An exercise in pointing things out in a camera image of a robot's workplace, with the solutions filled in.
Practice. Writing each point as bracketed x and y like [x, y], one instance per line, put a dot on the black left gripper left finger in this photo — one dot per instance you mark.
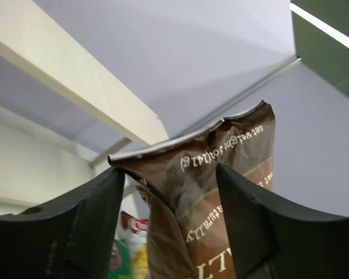
[70, 236]

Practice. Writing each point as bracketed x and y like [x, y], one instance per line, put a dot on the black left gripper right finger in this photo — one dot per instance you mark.
[273, 237]

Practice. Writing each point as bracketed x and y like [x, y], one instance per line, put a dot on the brown Chuba bag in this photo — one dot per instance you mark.
[135, 232]

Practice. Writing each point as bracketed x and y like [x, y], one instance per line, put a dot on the brown Kettle sea salt bag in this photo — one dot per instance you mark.
[187, 235]

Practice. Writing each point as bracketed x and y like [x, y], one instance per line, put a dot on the green Real chips bag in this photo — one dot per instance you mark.
[119, 264]

